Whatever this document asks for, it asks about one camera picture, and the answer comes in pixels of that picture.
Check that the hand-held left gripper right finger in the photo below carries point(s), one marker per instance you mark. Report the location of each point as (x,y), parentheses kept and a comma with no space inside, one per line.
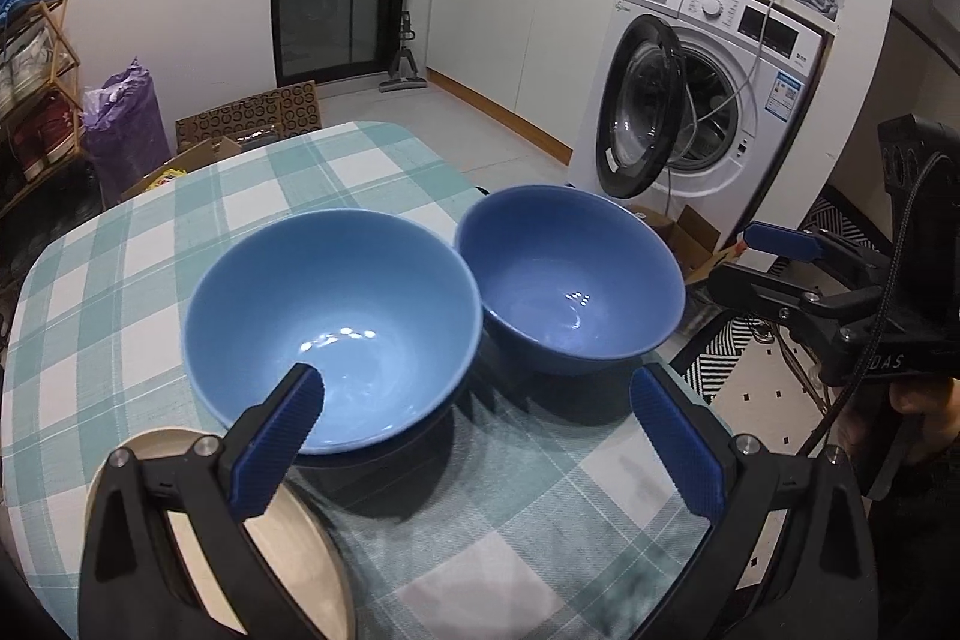
(679,445)

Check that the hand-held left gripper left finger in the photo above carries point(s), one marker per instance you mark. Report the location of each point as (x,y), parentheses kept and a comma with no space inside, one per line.
(277,437)

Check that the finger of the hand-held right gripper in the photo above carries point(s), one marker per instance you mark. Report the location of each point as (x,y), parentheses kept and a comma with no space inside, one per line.
(750,291)
(780,239)

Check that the cream round plate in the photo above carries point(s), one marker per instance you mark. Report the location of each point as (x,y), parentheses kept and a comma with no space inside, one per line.
(292,535)

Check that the light blue bowl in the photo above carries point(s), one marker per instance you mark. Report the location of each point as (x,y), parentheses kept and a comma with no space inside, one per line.
(337,295)

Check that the person's right forearm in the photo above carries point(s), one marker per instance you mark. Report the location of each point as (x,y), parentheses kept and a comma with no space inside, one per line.
(915,535)

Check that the person's right hand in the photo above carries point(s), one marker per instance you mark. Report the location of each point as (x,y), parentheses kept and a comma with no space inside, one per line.
(934,407)

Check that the open brown cardboard box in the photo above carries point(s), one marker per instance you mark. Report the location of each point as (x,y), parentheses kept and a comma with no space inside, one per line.
(694,239)

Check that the white washing machine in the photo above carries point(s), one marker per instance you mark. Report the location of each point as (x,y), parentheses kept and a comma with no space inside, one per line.
(784,153)

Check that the black white patterned rug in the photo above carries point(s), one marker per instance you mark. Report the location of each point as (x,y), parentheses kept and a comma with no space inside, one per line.
(757,377)

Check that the teal checked tablecloth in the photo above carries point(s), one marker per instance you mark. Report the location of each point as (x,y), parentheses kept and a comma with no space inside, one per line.
(487,497)

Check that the open box with yellow contents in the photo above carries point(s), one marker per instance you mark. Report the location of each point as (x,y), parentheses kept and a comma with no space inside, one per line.
(202,153)

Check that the purple plastic bag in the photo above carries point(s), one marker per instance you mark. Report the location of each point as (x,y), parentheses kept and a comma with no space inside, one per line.
(124,138)

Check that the white base cabinets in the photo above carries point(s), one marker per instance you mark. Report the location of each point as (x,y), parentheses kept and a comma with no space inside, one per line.
(510,25)

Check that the upright stick vacuum cleaner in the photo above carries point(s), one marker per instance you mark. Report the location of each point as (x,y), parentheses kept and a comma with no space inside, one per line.
(403,81)

